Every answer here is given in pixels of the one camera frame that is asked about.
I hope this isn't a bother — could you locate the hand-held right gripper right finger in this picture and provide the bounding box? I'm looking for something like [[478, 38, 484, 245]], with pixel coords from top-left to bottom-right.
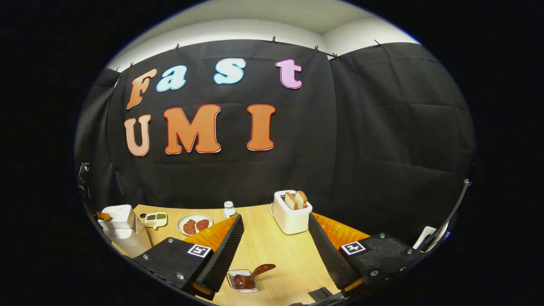
[[308, 213, 426, 298]]

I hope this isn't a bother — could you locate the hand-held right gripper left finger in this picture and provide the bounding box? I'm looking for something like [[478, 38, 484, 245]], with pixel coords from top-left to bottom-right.
[[134, 214, 245, 300]]

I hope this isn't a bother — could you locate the clear chopstick holder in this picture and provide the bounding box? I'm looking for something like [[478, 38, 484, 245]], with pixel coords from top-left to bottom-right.
[[227, 269, 261, 294]]

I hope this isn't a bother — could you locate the white rice cooker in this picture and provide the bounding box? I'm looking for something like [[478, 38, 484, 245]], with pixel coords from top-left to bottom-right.
[[98, 205, 153, 258]]

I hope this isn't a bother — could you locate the brown wooden spoon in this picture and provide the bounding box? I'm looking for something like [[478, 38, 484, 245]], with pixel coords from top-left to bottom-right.
[[234, 263, 277, 290]]

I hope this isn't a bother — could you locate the round white plate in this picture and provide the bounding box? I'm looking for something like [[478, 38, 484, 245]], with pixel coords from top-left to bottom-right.
[[176, 213, 214, 236]]

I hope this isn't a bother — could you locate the white divided bean dish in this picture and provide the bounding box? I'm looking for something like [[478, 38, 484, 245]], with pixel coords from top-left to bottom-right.
[[144, 212, 168, 229]]

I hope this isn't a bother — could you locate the white toaster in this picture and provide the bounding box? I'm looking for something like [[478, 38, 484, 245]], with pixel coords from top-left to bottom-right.
[[272, 190, 313, 235]]

